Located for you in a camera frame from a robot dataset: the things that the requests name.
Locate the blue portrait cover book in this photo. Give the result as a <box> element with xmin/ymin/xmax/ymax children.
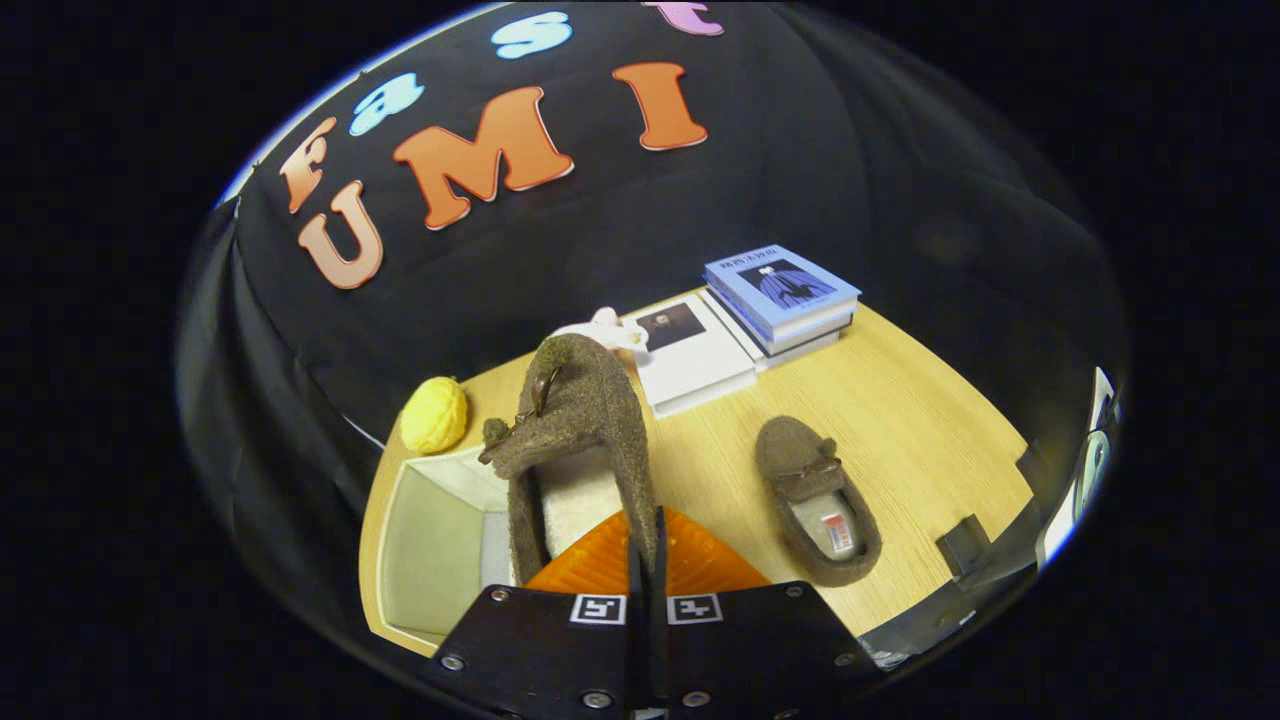
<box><xmin>703</xmin><ymin>244</ymin><xmax>862</xmax><ymax>331</ymax></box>

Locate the blue white book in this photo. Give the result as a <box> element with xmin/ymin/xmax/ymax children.
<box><xmin>712</xmin><ymin>300</ymin><xmax>856</xmax><ymax>373</ymax></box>

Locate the black table clamp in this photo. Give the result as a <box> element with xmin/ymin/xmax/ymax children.
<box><xmin>937</xmin><ymin>514</ymin><xmax>992</xmax><ymax>579</ymax></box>

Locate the grey fabric storage box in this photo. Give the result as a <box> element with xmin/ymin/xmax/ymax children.
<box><xmin>378</xmin><ymin>443</ymin><xmax>531</xmax><ymax>646</ymax></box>

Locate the white portrait cover book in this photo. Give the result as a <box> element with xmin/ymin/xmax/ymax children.
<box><xmin>620</xmin><ymin>292</ymin><xmax>759</xmax><ymax>419</ymax></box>

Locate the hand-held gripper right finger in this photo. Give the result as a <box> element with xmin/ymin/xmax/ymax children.
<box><xmin>650</xmin><ymin>505</ymin><xmax>881</xmax><ymax>720</ymax></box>

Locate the green white plush toy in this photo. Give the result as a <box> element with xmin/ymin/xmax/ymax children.
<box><xmin>550</xmin><ymin>306</ymin><xmax>651</xmax><ymax>353</ymax></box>

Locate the white device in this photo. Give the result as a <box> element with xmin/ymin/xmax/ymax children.
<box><xmin>1035</xmin><ymin>365</ymin><xmax>1119</xmax><ymax>571</ymax></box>

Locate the yellow plush ball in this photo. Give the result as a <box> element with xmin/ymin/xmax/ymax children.
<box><xmin>400</xmin><ymin>376</ymin><xmax>469</xmax><ymax>456</ymax></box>

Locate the brown fuzzy slipper shoe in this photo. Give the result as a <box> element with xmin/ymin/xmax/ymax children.
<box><xmin>755</xmin><ymin>415</ymin><xmax>884</xmax><ymax>588</ymax></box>
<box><xmin>478</xmin><ymin>333</ymin><xmax>661</xmax><ymax>586</ymax></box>

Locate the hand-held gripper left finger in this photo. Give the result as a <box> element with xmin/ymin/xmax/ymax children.
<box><xmin>418</xmin><ymin>510</ymin><xmax>651</xmax><ymax>720</ymax></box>

